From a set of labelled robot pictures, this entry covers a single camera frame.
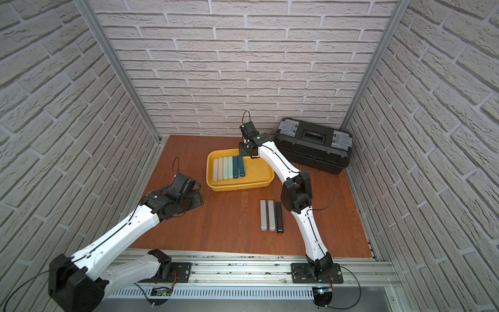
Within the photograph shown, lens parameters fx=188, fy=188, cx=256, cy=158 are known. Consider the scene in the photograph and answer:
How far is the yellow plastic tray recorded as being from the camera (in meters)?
0.97

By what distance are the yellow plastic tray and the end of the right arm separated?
0.18 metres

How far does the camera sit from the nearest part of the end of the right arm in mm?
710
